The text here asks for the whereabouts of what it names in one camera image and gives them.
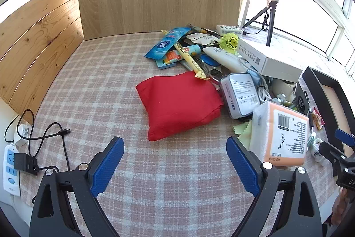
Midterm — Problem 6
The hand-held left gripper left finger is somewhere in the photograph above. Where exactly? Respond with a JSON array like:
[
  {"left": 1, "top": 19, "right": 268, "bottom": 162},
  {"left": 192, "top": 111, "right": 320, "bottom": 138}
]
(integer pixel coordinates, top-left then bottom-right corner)
[{"left": 29, "top": 136, "right": 124, "bottom": 237}]

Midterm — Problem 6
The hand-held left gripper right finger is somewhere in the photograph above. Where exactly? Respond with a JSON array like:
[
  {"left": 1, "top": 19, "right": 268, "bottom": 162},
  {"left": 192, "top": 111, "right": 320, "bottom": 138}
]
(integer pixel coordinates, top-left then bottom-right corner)
[{"left": 226, "top": 135, "right": 323, "bottom": 237}]

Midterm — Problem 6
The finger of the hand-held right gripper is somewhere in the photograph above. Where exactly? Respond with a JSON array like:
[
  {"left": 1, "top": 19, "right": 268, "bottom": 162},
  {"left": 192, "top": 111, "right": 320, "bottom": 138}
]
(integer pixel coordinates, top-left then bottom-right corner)
[
  {"left": 335, "top": 129, "right": 355, "bottom": 147},
  {"left": 318, "top": 141, "right": 355, "bottom": 168}
]

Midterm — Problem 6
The green cleaning cloth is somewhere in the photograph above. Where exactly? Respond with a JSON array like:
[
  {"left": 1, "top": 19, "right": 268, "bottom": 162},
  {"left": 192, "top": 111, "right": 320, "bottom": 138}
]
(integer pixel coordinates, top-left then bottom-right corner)
[{"left": 233, "top": 120, "right": 254, "bottom": 144}]

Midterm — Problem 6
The orange white tissue pack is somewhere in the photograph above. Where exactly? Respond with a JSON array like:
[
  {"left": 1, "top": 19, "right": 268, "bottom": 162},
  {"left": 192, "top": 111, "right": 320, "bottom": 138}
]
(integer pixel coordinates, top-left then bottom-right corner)
[{"left": 249, "top": 101, "right": 310, "bottom": 169}]

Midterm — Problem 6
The black rectangular tray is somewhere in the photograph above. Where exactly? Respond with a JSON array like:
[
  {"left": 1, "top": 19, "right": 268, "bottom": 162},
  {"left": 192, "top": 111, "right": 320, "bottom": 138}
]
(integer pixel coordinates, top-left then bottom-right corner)
[{"left": 302, "top": 66, "right": 355, "bottom": 155}]

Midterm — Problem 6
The white knobby massage ball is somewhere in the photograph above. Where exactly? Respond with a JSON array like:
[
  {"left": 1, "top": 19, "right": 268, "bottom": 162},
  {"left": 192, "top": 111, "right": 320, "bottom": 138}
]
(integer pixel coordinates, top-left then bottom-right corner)
[{"left": 270, "top": 97, "right": 287, "bottom": 107}]

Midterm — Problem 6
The white cable bundle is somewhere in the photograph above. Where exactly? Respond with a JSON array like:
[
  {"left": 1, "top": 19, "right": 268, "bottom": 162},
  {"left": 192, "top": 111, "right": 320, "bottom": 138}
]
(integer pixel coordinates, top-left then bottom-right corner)
[{"left": 256, "top": 79, "right": 274, "bottom": 103}]

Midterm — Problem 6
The white round holder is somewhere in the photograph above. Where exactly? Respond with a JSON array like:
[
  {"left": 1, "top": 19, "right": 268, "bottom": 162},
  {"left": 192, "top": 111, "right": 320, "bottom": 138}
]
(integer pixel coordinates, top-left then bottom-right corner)
[{"left": 271, "top": 78, "right": 296, "bottom": 100}]

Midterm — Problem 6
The red cloth bag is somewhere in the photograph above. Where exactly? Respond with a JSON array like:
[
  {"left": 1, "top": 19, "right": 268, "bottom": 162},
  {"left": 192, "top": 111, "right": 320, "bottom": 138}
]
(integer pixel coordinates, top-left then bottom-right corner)
[{"left": 136, "top": 71, "right": 224, "bottom": 142}]

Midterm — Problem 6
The white cardboard box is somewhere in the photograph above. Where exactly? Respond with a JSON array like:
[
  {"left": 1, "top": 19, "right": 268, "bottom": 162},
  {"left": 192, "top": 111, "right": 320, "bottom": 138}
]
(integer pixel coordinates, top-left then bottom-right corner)
[{"left": 237, "top": 38, "right": 303, "bottom": 82}]

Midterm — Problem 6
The white blue sunscreen tube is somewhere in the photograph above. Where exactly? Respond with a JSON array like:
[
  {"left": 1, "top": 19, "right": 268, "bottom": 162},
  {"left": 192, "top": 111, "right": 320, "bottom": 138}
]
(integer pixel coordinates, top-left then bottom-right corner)
[{"left": 202, "top": 47, "right": 251, "bottom": 73}]

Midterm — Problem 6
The long yellow sachet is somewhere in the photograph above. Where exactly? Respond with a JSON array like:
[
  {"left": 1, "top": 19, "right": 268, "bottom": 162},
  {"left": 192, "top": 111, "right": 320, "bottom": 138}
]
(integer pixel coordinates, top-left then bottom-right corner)
[{"left": 174, "top": 42, "right": 210, "bottom": 80}]

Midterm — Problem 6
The person's right hand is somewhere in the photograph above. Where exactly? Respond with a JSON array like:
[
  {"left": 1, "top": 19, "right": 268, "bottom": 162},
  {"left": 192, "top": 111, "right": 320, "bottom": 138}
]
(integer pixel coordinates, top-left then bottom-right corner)
[{"left": 331, "top": 188, "right": 351, "bottom": 228}]

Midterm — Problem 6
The small white bottle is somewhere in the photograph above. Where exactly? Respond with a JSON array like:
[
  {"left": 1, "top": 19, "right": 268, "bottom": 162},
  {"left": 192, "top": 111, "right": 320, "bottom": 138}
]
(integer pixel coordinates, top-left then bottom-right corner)
[{"left": 307, "top": 133, "right": 323, "bottom": 154}]

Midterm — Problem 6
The red snack sachet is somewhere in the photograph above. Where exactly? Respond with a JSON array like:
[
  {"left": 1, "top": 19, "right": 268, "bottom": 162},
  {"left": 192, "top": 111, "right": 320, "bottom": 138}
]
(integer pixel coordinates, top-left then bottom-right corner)
[{"left": 311, "top": 107, "right": 325, "bottom": 130}]

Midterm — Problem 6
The black gel pen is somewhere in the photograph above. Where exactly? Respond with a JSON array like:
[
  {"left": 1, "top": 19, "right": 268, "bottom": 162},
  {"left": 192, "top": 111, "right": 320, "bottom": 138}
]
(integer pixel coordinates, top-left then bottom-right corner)
[{"left": 304, "top": 89, "right": 315, "bottom": 140}]

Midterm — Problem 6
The black square card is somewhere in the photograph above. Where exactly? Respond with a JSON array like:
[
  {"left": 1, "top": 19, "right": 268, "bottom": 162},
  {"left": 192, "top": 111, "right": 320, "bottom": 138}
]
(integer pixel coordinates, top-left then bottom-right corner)
[{"left": 294, "top": 83, "right": 309, "bottom": 115}]

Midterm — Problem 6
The grey labelled box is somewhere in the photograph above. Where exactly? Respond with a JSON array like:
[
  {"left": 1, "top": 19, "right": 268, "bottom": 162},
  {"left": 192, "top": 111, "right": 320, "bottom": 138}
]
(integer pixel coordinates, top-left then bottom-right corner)
[{"left": 219, "top": 73, "right": 264, "bottom": 119}]

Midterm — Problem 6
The black adapter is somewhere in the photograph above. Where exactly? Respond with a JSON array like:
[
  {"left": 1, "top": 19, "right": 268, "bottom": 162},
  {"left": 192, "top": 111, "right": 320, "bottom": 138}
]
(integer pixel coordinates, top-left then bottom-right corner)
[{"left": 13, "top": 153, "right": 38, "bottom": 175}]

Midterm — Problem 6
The white charger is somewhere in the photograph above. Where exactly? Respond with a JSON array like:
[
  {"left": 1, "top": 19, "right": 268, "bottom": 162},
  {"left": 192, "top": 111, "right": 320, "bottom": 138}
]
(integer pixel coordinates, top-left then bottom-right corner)
[{"left": 14, "top": 122, "right": 33, "bottom": 147}]

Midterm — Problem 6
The white power strip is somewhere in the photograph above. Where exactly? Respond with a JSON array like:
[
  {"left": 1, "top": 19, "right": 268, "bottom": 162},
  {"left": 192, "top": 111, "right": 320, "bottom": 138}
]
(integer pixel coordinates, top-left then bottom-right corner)
[{"left": 3, "top": 143, "right": 22, "bottom": 197}]

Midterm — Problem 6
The blue correction tape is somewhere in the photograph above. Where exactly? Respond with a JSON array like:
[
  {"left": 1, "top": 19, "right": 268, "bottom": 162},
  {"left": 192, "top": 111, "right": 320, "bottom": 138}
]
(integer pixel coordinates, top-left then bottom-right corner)
[{"left": 199, "top": 55, "right": 220, "bottom": 69}]

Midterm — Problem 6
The yellow shuttlecock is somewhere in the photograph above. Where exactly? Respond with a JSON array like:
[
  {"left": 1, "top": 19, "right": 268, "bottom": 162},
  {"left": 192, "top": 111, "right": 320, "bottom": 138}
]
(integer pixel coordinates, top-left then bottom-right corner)
[{"left": 219, "top": 33, "right": 239, "bottom": 52}]

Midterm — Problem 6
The blue orange tube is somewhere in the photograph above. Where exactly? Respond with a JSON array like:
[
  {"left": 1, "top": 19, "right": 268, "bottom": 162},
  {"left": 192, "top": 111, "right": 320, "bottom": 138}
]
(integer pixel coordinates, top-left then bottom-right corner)
[{"left": 155, "top": 45, "right": 201, "bottom": 68}]

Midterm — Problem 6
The blue wet wipes packet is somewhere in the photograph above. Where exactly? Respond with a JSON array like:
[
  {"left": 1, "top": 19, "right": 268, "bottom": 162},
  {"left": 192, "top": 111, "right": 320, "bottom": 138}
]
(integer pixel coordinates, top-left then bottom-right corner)
[{"left": 144, "top": 27, "right": 192, "bottom": 60}]

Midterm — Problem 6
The torn white sachet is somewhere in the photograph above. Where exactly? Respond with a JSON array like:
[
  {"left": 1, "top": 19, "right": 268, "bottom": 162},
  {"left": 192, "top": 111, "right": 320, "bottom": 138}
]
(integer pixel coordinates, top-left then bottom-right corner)
[{"left": 185, "top": 32, "right": 221, "bottom": 46}]

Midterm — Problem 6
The black tripod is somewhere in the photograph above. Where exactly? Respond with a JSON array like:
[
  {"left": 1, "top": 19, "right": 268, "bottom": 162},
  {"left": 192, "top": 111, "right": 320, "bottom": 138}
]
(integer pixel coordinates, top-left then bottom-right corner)
[{"left": 242, "top": 0, "right": 278, "bottom": 46}]

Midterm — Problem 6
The patterned white tissue pack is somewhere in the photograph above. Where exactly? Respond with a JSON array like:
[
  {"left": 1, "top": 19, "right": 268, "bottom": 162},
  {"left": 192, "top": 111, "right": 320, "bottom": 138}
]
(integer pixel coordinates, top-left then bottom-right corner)
[{"left": 216, "top": 24, "right": 245, "bottom": 36}]

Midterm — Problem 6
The pine slat panel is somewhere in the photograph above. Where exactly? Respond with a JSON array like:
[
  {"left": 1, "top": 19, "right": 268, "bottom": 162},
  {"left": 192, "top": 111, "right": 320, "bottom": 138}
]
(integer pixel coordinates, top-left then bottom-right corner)
[{"left": 0, "top": 0, "right": 84, "bottom": 117}]

